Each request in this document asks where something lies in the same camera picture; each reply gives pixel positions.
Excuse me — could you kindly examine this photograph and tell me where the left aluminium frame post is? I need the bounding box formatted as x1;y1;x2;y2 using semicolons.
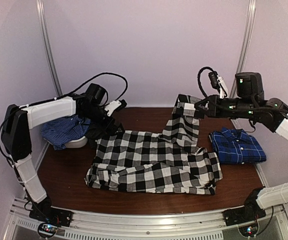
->
36;0;63;96

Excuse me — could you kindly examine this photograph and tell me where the left circuit board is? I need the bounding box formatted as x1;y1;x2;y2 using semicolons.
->
37;222;58;237

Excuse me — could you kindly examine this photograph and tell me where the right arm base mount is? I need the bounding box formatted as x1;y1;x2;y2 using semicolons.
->
222;206;266;227

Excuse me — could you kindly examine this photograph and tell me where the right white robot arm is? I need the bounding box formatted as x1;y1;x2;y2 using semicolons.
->
194;95;288;221

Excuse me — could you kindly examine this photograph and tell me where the aluminium frame post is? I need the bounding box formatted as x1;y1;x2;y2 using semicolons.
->
36;0;63;96
230;0;257;98

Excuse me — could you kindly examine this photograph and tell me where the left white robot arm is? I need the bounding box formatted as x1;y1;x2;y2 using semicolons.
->
0;94;126;204

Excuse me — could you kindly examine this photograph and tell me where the black white checkered shirt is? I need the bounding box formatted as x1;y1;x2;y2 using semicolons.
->
85;94;222;195

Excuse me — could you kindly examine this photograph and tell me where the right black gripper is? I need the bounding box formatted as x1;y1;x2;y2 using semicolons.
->
195;94;256;119

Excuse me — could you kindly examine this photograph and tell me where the right black cable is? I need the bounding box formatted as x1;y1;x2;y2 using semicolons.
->
197;66;217;101

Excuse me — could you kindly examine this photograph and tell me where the black pinstripe shirt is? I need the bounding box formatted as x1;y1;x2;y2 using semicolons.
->
85;123;105;149

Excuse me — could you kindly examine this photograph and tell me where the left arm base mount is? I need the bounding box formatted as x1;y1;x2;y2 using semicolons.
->
29;206;73;227

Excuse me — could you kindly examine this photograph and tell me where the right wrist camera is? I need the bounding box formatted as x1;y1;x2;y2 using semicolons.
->
208;71;263;99

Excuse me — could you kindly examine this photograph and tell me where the front aluminium rail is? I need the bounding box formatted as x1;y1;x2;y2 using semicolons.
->
1;198;288;240

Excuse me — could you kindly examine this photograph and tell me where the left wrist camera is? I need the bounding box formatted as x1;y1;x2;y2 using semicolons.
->
85;83;127;117

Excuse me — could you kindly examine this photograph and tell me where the left black cable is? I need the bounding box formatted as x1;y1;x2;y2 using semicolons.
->
66;72;129;101

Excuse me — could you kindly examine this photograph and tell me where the black cable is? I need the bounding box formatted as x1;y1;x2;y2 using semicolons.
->
197;66;217;101
66;72;129;101

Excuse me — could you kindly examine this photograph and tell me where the right aluminium frame post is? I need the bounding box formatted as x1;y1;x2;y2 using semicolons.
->
230;0;257;98

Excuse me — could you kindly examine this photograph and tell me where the crumpled blue dotted shirt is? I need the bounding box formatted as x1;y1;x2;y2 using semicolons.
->
41;115;91;151

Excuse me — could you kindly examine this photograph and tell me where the white tray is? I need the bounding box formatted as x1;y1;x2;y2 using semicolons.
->
65;136;88;149

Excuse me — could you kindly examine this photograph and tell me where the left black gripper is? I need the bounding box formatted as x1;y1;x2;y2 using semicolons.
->
82;104;125;136

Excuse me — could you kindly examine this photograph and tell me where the circuit board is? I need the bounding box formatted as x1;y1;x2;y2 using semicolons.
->
37;222;58;237
238;225;258;238

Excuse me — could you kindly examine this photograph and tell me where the right circuit board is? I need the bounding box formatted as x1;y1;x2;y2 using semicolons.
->
238;225;258;238

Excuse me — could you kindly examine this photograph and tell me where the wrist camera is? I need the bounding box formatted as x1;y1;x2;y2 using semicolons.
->
85;83;127;117
208;71;263;99

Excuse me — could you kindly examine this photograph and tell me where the folded blue plaid shirt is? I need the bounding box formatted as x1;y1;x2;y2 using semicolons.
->
208;127;266;165

